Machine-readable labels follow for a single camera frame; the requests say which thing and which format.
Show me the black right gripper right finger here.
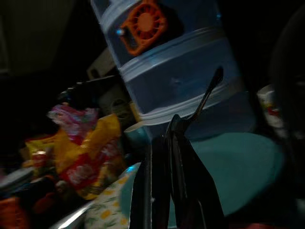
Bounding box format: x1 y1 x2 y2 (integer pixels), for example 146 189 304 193
166 114 226 229

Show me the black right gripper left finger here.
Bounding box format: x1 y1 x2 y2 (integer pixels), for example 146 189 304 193
130 135 172 229

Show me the metal spoon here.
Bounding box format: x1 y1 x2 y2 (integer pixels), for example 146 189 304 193
187 67 224 122

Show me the teal plate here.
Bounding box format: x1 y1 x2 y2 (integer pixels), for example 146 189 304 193
120 132 286 229

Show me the floral print plate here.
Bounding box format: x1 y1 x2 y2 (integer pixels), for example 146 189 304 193
83 164 143 229

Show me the teal cup white rim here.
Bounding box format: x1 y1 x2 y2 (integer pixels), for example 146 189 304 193
123 122 146 144

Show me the yellow red snack packet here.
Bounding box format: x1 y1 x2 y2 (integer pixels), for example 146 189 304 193
25 114 127 201

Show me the brown cardboard box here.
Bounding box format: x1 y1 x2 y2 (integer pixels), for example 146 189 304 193
99 92 142 128

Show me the pink snack packet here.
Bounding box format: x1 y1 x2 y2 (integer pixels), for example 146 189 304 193
47 104 100 144

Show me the cartoon print cup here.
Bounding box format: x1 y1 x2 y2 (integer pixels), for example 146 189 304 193
256 84 289 140

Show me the translucent stacked food container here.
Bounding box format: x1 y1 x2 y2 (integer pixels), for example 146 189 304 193
90 0 257 141

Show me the black plastic gadget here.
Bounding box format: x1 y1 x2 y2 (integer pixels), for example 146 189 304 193
58 75 118 108

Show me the beige carton box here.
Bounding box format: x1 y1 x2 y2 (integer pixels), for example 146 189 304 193
86 49 120 81

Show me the white plate blue rim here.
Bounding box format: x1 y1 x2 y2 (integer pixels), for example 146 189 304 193
0 166 36 191

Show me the orange snack packet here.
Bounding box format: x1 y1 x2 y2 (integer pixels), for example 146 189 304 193
0 195 33 229

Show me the orange square fan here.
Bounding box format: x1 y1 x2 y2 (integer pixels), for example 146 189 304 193
121 1 168 57

